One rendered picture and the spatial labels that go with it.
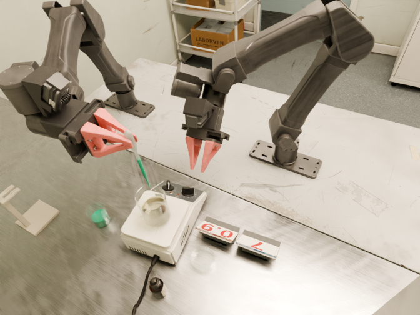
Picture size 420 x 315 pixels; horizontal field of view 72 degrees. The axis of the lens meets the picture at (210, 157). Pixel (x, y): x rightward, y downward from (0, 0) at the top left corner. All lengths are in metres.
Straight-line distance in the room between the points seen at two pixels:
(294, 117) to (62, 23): 0.55
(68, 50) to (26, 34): 1.35
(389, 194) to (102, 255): 0.73
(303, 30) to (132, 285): 0.63
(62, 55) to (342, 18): 0.53
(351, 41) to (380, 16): 2.72
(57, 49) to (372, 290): 0.81
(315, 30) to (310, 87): 0.13
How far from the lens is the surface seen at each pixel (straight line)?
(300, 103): 0.72
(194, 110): 0.59
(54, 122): 0.53
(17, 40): 2.02
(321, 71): 0.68
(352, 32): 0.63
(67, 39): 0.71
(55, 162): 1.03
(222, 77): 0.62
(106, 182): 0.90
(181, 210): 0.67
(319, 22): 0.62
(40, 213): 0.91
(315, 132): 0.98
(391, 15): 3.35
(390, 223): 0.83
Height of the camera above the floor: 1.55
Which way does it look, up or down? 47 degrees down
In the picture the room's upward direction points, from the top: 6 degrees counter-clockwise
